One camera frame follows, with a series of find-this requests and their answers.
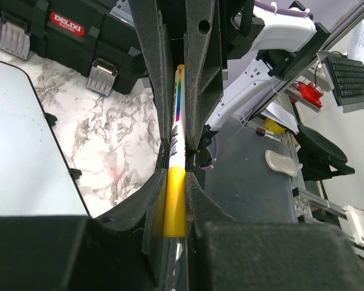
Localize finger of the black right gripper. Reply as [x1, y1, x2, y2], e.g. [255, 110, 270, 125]
[184, 1, 223, 150]
[129, 1, 172, 146]

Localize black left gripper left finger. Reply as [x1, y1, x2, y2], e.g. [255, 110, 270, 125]
[0, 169, 167, 290]

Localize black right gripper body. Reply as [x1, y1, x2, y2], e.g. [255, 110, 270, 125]
[159, 1, 255, 61]

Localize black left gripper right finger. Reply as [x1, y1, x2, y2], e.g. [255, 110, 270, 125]
[185, 173, 364, 290]

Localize yellow marker cap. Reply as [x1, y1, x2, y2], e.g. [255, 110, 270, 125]
[148, 167, 187, 238]

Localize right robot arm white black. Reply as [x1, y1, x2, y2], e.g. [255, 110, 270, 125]
[129, 1, 329, 150]

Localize black toolbox clear lids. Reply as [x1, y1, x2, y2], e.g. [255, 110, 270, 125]
[0, 0, 146, 95]

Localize red plastic part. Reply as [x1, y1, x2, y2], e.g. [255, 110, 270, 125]
[298, 82, 323, 109]

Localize black keyboard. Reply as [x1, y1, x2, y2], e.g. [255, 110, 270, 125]
[318, 50, 364, 113]

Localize white tablet whiteboard black frame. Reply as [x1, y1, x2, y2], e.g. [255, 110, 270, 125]
[0, 61, 88, 216]

